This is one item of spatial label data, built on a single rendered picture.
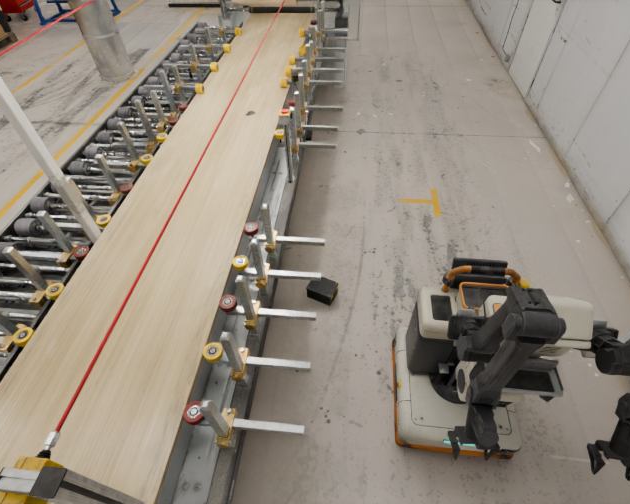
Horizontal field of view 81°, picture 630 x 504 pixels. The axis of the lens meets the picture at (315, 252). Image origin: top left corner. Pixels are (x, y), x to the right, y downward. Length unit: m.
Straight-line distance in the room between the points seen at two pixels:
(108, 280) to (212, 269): 0.51
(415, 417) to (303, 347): 0.88
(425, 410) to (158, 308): 1.47
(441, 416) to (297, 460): 0.84
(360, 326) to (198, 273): 1.28
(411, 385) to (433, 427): 0.23
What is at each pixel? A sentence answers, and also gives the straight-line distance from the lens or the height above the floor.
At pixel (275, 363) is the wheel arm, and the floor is 0.84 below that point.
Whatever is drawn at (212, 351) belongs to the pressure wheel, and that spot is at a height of 0.91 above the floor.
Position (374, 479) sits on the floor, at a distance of 2.39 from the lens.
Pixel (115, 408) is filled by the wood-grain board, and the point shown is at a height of 0.90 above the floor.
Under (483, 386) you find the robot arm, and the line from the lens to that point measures 1.20.
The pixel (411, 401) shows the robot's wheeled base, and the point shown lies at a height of 0.28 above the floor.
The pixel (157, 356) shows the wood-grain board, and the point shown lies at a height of 0.90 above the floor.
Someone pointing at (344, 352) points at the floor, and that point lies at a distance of 2.61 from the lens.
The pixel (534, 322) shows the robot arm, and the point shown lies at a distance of 0.94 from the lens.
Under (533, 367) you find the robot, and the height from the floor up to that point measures 1.06.
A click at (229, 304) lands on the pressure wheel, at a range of 1.78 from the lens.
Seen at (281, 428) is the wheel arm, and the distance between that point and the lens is 1.59.
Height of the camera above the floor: 2.33
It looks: 48 degrees down
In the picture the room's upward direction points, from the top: 2 degrees counter-clockwise
